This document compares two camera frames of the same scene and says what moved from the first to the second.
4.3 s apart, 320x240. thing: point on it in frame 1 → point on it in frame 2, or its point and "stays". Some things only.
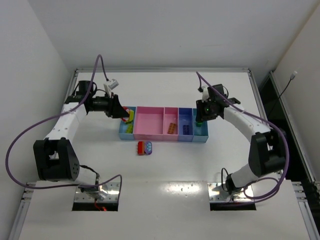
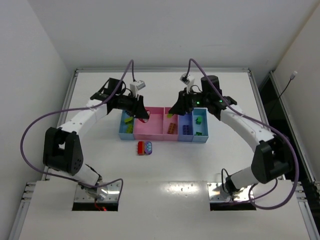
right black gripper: x=200 y=115 → x=186 y=102
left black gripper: x=111 y=106 → x=136 y=106
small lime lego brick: x=129 y=128 stays
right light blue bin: x=199 y=134 stays
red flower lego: x=125 y=119 → x=144 y=120
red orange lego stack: x=141 y=148 stays
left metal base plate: x=107 y=192 stays
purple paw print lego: x=148 y=147 stays
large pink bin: x=149 y=123 stays
